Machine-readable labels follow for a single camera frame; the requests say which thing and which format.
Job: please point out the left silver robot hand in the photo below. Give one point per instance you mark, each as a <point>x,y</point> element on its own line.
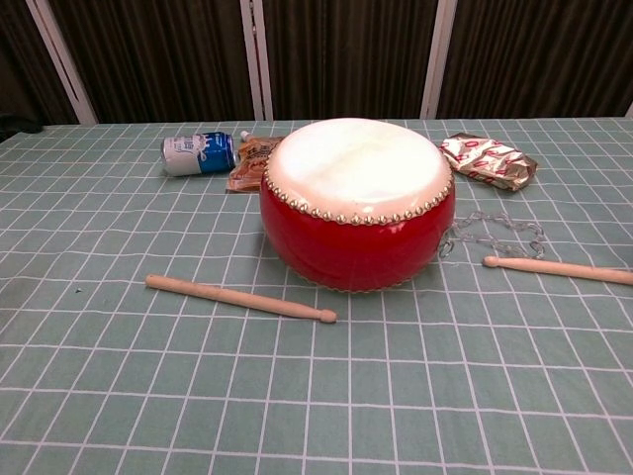
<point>20,124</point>

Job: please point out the wooden drumstick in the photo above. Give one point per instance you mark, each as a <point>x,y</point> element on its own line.
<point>237,297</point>
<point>559,268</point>

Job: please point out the red drum white skin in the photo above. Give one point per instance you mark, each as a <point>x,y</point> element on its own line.
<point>346,237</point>

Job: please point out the dark pleated screen panel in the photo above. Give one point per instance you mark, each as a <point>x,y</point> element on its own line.
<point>346,54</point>
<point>544,54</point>
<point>158,54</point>
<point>20,59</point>

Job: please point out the blue white drink can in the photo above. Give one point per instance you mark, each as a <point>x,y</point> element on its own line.
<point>198,156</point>

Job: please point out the brown sauce pouch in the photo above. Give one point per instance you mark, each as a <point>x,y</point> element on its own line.
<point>244,168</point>

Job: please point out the green checked tablecloth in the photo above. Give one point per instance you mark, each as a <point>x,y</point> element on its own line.
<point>148,396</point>

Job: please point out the silver red foil packet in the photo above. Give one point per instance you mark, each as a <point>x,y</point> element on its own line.
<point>489,158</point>

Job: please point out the white screen frame post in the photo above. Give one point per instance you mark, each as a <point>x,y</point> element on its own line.
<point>64,64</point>
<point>257,74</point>
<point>437,64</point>

